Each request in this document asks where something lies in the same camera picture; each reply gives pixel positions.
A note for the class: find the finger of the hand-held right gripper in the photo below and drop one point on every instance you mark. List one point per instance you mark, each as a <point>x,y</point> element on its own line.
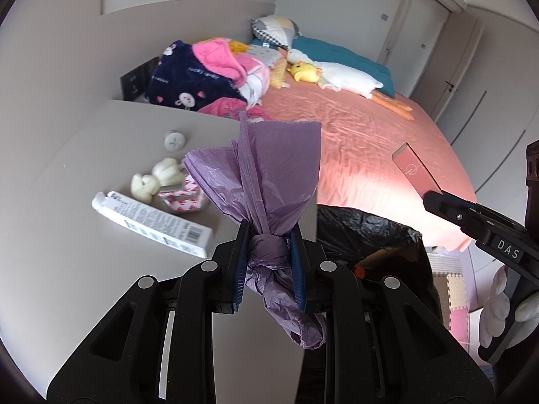
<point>454,212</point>

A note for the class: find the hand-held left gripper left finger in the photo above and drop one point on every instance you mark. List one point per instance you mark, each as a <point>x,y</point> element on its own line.
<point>240,269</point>

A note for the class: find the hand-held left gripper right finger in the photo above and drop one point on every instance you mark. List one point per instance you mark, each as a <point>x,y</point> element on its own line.
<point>297,269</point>

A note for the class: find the orange bottle cap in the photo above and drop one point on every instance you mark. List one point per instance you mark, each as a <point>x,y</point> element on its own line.
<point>360,270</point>

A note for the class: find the bin with black liner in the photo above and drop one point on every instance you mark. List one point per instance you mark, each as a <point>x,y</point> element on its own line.
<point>370,227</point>

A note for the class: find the purple plastic bag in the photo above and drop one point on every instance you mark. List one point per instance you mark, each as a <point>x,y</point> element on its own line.
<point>273,168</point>

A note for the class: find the person's right hand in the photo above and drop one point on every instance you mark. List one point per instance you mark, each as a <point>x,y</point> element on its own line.
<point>497,303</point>

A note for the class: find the brown cardboard piece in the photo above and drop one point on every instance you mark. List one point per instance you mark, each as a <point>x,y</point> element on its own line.
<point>391,259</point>

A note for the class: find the pastel foam floor mat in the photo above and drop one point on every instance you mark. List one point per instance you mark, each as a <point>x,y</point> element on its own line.
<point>450,298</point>

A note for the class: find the pink printed small box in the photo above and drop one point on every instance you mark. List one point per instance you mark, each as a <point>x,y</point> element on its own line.
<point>185,197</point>

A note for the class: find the white squeeze tube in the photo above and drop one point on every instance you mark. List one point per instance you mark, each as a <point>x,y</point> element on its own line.
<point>147,219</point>

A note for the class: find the pink bed sheet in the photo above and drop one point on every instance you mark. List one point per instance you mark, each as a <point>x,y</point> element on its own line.
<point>358,155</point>

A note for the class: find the white garlic bulb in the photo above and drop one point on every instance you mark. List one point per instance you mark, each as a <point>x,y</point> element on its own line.
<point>145,186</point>
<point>168,170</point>

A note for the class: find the white round plastic plug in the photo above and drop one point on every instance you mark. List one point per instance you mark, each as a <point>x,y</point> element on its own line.
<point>174,140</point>

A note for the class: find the beige door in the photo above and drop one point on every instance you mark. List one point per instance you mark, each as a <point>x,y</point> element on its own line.
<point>421,17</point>
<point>459,59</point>

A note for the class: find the pink cartoon print blanket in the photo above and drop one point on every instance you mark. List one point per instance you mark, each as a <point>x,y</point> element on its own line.
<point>227,107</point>

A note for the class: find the white goose plush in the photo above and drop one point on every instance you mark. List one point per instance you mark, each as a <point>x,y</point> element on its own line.
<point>349,78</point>

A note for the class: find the white and pink folded blanket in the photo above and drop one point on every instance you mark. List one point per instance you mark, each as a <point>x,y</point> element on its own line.
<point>257,80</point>

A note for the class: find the navy rabbit print blanket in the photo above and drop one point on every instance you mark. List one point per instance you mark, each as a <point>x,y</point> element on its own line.
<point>185,84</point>

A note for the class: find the yellow striped plush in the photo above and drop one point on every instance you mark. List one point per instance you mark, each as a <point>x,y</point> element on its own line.
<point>278,73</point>

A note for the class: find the yellow duck plush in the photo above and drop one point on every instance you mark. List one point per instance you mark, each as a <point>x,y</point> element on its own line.
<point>305,71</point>

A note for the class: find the pink fleece blanket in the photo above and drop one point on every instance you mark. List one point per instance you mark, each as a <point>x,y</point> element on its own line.
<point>219,57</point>

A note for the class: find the light patterned pillow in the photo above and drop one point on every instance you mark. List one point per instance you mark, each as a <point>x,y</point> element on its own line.
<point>263,52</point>

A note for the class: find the small yellow plush toy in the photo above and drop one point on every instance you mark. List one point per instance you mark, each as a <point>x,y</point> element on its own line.
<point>238,46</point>

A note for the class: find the patchwork pillow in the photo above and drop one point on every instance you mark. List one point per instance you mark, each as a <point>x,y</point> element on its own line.
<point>273,29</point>

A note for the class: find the dark wall socket panel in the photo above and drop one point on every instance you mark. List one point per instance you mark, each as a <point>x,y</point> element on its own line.
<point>137,82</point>

